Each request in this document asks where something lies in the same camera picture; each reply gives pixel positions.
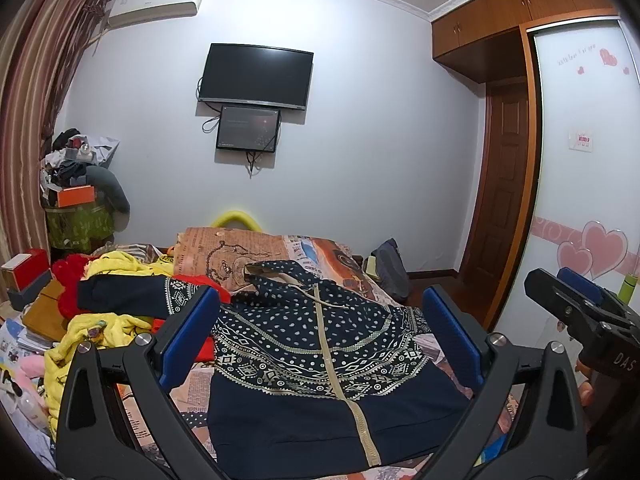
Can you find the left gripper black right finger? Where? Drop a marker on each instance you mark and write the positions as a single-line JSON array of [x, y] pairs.
[[546, 439]]

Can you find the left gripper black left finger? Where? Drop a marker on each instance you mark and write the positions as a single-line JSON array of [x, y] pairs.
[[95, 438]]

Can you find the navy patterned zip hoodie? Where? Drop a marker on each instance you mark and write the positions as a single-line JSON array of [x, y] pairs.
[[294, 378]]

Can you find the right hand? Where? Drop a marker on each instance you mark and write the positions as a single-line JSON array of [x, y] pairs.
[[585, 389]]

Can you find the yellow printed garment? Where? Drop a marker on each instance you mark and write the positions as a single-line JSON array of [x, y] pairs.
[[114, 328]]

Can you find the brown cardboard box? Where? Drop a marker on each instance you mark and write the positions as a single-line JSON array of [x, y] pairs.
[[42, 317]]

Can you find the brown wooden door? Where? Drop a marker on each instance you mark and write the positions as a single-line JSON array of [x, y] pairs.
[[501, 186]]

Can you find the red garment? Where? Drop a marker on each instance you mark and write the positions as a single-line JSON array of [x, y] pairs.
[[175, 294]]

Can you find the red and white box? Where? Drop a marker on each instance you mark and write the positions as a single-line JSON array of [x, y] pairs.
[[24, 268]]

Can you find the green patterned storage box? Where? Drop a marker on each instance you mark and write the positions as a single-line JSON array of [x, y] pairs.
[[81, 228]]

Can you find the dark grey bag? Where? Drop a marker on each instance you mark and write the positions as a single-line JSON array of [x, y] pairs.
[[384, 266]]

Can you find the yellow curved headrest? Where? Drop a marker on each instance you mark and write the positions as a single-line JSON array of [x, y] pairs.
[[239, 217]]

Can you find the orange box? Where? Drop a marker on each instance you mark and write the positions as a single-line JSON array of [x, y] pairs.
[[77, 195]]

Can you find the wooden wardrobe with white door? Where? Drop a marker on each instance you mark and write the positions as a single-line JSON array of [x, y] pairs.
[[580, 203]]

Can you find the striped maroon curtain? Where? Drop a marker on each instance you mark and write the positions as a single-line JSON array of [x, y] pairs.
[[40, 53]]

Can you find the white air conditioner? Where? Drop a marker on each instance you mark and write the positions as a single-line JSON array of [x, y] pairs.
[[133, 12]]

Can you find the small black wall monitor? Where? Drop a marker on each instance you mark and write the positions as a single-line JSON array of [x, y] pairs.
[[248, 129]]

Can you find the black wall television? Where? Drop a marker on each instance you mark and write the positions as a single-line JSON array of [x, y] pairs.
[[256, 75]]

